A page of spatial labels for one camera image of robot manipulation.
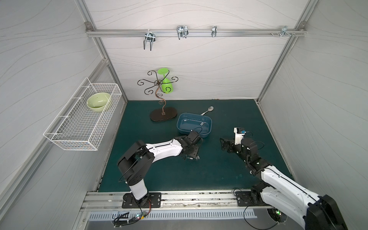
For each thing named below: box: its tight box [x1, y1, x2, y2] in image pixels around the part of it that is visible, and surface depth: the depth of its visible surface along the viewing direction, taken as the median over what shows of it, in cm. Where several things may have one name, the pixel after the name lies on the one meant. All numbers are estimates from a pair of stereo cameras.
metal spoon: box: [200, 105, 215, 116], surface depth 117 cm
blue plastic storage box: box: [176, 112, 213, 138], surface depth 109 cm
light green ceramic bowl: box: [86, 92, 111, 113], surface depth 73 cm
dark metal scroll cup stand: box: [137, 69, 179, 123], surface depth 101 cm
